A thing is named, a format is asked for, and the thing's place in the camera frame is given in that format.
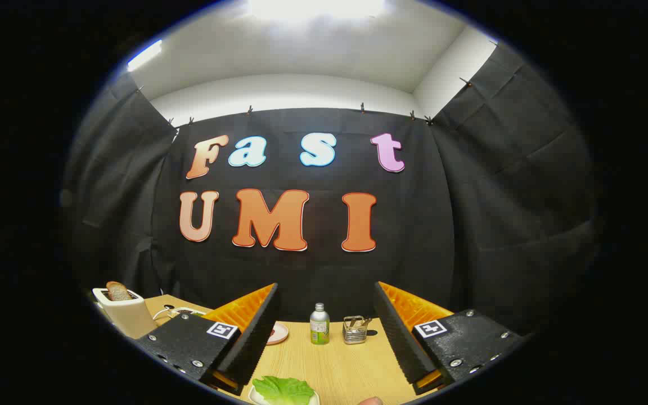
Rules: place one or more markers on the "ceiling light panel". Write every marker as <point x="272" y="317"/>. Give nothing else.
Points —
<point x="144" y="55"/>
<point x="315" y="7"/>

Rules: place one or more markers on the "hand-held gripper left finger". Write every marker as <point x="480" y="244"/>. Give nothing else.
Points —
<point x="256" y="332"/>

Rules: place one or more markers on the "round white plate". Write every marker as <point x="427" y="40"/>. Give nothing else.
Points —
<point x="253" y="397"/>

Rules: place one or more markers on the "toasted bread slice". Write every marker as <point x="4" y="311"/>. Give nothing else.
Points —
<point x="117" y="291"/>

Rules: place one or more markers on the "green lettuce leaf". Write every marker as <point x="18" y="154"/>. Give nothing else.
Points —
<point x="284" y="390"/>

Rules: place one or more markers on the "black backdrop cloth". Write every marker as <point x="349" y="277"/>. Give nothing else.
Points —
<point x="442" y="225"/>

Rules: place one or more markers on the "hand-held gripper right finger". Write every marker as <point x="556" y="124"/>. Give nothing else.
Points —
<point x="397" y="332"/>

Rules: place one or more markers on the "green labelled bottle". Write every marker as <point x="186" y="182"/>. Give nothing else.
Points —
<point x="319" y="329"/>

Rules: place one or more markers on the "white divided spice dish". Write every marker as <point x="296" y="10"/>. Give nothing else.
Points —
<point x="189" y="311"/>

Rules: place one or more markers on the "row of small cloth clips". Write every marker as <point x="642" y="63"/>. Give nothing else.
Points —
<point x="362" y="107"/>

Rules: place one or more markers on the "pink plate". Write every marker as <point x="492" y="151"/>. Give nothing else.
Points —
<point x="280" y="334"/>

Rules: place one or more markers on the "white toaster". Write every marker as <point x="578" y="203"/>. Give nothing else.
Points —
<point x="130" y="318"/>

